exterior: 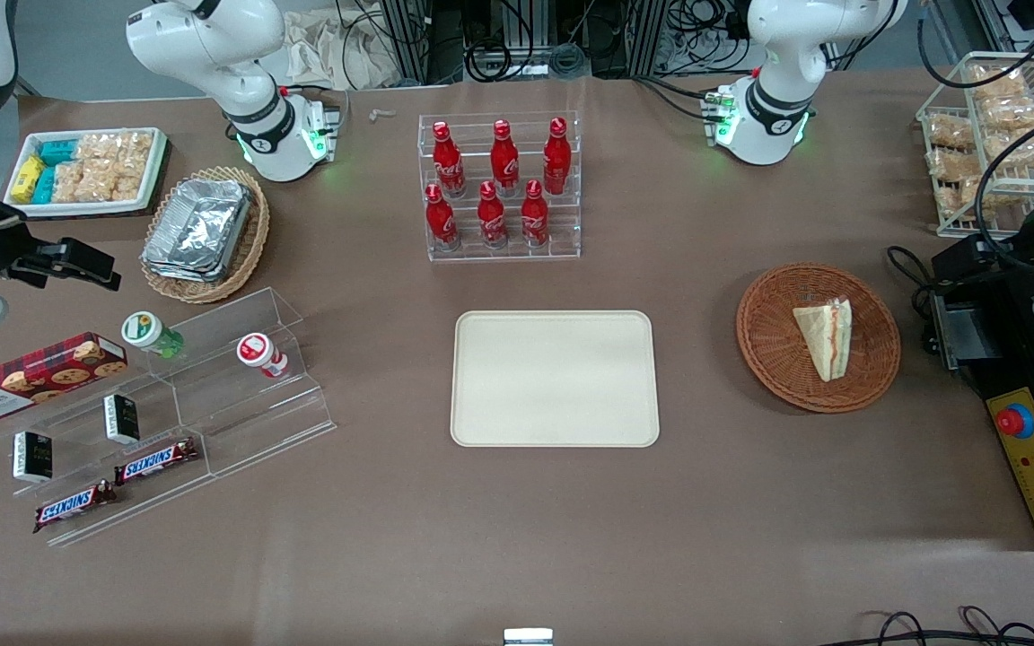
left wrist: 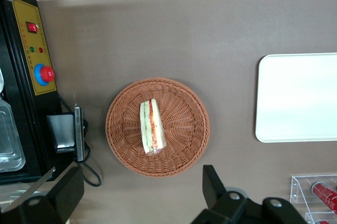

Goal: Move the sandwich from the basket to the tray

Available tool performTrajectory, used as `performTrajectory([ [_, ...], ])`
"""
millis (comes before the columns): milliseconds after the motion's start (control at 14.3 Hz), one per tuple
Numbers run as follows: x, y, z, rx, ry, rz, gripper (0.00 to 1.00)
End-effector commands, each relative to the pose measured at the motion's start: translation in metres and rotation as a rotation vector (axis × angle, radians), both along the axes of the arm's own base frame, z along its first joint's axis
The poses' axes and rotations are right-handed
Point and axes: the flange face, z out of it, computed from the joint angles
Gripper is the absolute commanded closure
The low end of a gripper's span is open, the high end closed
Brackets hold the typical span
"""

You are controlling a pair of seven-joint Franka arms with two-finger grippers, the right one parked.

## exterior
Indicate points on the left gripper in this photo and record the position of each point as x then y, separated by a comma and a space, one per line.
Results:
968, 260

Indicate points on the triangle sandwich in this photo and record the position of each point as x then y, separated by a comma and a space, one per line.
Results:
824, 341

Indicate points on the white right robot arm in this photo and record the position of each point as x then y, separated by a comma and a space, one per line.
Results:
212, 54

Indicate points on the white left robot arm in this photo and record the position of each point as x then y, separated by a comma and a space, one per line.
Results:
782, 54

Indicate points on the white rectangular snack tray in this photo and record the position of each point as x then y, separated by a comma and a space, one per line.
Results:
86, 208

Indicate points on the light oval wicker basket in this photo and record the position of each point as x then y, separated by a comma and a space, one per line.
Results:
252, 233

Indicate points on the brown round wicker basket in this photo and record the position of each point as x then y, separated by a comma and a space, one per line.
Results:
768, 341

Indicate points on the beige plastic tray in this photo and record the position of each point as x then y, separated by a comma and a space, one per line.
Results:
555, 379

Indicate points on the green capped cup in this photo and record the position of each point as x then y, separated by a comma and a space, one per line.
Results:
144, 330

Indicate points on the clear rice cracker bag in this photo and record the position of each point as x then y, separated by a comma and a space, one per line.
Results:
118, 148
127, 179
73, 182

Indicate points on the teal snack packet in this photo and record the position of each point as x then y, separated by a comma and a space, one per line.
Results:
44, 185
59, 152

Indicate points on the clear fried snack bag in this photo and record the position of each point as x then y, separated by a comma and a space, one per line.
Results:
950, 132
1000, 82
1015, 112
952, 164
1033, 148

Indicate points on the aluminium foil container stack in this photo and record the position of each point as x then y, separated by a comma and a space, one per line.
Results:
198, 229

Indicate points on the yellow snack packet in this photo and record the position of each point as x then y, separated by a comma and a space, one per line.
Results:
26, 178

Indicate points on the red tartan cookie box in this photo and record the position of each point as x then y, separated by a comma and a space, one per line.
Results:
32, 377

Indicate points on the small black white box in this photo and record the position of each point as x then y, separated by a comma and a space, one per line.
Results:
32, 458
122, 419

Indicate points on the red emergency stop button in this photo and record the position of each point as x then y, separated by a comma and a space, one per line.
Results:
1015, 421

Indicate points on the red capped cup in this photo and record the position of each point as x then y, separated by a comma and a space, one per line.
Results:
257, 352

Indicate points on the snickers chocolate bar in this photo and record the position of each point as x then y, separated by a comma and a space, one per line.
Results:
156, 461
73, 507

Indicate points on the black machine with yellow panel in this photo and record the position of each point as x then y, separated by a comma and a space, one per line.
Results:
1033, 471

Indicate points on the clear acrylic stepped display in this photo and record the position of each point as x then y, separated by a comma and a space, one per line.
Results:
248, 422

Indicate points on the small clear plastic scrap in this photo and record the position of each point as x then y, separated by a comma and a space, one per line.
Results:
382, 114

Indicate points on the beige cloth bag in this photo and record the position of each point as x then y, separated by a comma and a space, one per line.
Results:
337, 49

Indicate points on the red cola bottle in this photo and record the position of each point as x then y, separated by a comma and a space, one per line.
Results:
504, 160
446, 161
439, 220
491, 217
534, 215
556, 158

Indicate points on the clear acrylic bottle rack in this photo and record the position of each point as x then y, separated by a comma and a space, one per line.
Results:
562, 229

